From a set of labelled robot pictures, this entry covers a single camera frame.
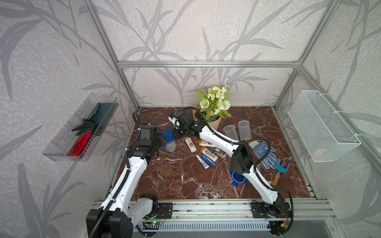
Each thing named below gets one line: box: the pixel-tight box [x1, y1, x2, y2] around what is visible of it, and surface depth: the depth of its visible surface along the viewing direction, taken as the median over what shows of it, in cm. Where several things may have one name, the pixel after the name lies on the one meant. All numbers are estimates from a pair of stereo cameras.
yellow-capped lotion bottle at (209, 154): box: [200, 146, 219, 163], surface depth 94 cm
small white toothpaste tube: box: [195, 154, 210, 170], surface depth 91 cm
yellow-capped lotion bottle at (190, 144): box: [184, 136, 197, 153], surface depth 98 cm
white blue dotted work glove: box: [248, 141, 278, 170], surface depth 95 cm
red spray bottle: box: [72, 130, 93, 157], surface depth 60 cm
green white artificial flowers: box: [195, 83, 233, 123], surface depth 87 cm
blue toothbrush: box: [200, 155, 217, 167], surface depth 93 cm
